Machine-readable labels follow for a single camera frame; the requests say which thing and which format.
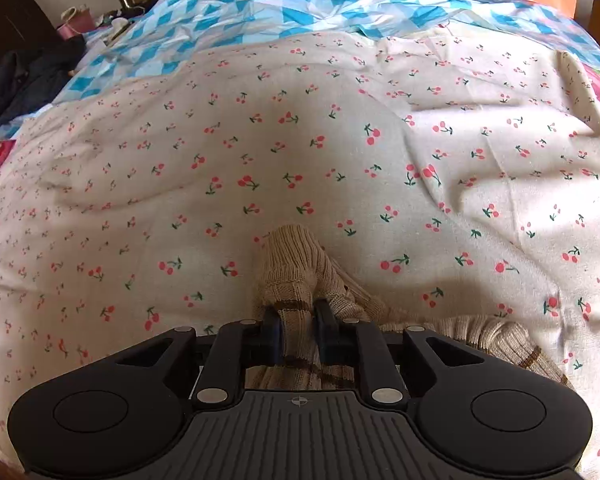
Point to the beige brown-striped knit sweater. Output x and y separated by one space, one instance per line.
299 281

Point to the dark brown headboard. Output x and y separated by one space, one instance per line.
24 26

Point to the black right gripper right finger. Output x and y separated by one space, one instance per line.
362 347

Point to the white cherry-print blanket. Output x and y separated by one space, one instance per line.
408 256

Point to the blue white geometric quilt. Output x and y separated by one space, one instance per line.
300 15

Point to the dark navy garment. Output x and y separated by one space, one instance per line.
30 79

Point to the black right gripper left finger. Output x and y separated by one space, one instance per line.
225 357

